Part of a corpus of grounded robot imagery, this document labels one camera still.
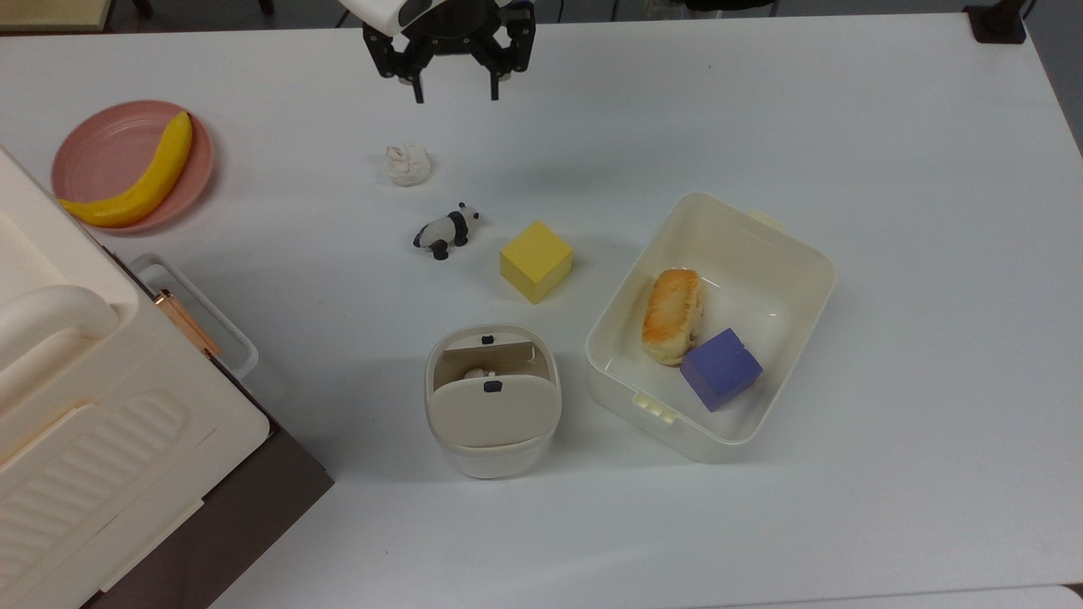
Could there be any black camera stand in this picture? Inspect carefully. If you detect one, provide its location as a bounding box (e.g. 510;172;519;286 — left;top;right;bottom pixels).
963;0;1035;45

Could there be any golden toy bread loaf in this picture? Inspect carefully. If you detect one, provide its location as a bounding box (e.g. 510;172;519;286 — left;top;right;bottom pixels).
640;268;706;367

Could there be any pink plate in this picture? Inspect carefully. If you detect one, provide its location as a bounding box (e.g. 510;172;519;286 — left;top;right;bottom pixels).
51;100;216;235

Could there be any dark brown base box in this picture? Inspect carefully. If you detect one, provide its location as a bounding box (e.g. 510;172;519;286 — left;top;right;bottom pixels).
80;414;335;609

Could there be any cream toy cabinet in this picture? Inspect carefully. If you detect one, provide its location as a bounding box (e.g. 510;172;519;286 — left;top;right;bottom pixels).
0;144;272;609

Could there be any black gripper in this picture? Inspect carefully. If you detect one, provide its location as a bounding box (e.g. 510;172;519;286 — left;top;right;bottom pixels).
364;0;536;104

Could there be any beige side table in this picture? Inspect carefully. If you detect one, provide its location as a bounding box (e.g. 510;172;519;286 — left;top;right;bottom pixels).
0;0;115;33

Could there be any purple foam cube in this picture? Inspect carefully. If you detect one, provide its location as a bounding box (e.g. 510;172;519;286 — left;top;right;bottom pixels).
679;328;764;413

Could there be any white plastic storage bin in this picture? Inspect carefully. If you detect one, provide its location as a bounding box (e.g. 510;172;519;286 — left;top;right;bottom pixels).
584;192;837;464

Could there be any small panda toy figure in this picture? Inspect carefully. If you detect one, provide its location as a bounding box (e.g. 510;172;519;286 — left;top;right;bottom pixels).
412;201;481;261

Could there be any beige mini trash can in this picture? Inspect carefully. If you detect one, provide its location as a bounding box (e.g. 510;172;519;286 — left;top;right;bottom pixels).
423;323;563;480

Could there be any copper cabinet door handle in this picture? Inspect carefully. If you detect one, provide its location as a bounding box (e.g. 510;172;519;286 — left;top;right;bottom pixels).
155;288;223;358

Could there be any yellow foam cube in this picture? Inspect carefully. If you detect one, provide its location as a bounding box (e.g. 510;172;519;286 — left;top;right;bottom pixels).
498;221;575;305

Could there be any yellow toy banana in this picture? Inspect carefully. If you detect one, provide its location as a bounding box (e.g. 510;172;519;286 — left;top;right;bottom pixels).
58;111;194;229

